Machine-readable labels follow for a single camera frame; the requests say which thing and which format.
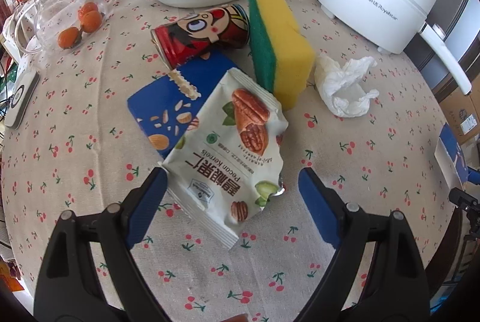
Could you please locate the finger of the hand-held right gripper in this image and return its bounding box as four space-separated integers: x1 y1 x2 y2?
465 166 480 189
448 187 480 221

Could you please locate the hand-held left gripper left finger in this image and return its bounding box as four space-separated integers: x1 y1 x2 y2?
33 168 169 322

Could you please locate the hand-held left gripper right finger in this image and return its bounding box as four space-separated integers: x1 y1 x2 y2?
298 167 432 322

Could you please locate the blue cardboard box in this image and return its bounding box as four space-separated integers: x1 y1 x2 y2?
435 123 469 189

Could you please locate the white nut packet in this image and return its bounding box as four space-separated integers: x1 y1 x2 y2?
157 68 289 251

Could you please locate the cherry print tablecloth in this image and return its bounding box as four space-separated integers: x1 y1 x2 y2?
0 0 464 322

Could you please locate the brown cardboard box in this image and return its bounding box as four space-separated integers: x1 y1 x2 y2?
439 82 480 146

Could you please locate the blue snack packet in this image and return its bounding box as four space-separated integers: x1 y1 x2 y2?
126 51 244 160

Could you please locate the crumpled white tissue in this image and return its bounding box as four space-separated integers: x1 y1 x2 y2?
314 54 380 118

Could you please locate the grey cabinet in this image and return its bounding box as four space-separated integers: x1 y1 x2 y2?
431 0 474 94

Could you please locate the yellow and green sponge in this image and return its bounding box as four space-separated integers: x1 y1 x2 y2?
248 0 316 110

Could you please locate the white flat charger device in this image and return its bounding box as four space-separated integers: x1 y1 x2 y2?
4 71 40 130

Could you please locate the red cartoon drink can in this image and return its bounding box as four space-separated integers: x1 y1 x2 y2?
151 4 251 70

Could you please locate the small orange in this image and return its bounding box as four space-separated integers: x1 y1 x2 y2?
80 11 104 33
77 2 99 21
57 27 81 49

